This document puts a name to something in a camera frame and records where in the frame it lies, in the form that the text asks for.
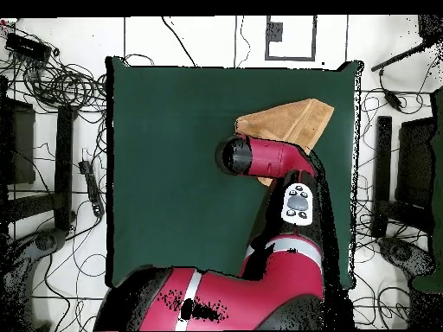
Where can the tan terry towel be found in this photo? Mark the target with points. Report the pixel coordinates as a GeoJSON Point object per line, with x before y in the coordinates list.
{"type": "Point", "coordinates": [290, 121]}

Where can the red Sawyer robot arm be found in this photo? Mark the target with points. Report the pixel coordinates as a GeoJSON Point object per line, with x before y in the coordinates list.
{"type": "Point", "coordinates": [273, 159]}

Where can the dark green table cloth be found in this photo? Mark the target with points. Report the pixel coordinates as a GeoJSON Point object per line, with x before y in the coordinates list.
{"type": "Point", "coordinates": [166, 155]}

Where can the black power strip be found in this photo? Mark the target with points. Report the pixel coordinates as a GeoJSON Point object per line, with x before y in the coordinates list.
{"type": "Point", "coordinates": [91, 186]}

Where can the black upright bar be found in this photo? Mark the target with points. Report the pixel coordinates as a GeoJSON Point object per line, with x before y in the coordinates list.
{"type": "Point", "coordinates": [64, 166]}
{"type": "Point", "coordinates": [382, 173]}

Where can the dark grey square plate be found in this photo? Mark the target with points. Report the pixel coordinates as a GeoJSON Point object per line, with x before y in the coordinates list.
{"type": "Point", "coordinates": [274, 31]}

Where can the dark stand base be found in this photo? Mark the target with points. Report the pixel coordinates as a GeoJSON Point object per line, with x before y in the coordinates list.
{"type": "Point", "coordinates": [45, 240]}
{"type": "Point", "coordinates": [401, 252]}

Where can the black power adapter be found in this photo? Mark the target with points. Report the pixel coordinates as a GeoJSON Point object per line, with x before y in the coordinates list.
{"type": "Point", "coordinates": [393, 100]}

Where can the dark box panel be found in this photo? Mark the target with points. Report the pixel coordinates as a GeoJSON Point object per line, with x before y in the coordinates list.
{"type": "Point", "coordinates": [20, 145]}
{"type": "Point", "coordinates": [415, 162]}

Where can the black tripod boom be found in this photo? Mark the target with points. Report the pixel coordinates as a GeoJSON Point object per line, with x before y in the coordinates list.
{"type": "Point", "coordinates": [398, 57]}

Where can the grey square frame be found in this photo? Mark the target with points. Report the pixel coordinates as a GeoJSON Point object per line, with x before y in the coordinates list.
{"type": "Point", "coordinates": [290, 58]}

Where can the black network switch box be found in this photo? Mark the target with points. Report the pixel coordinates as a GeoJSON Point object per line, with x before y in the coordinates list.
{"type": "Point", "coordinates": [26, 46]}

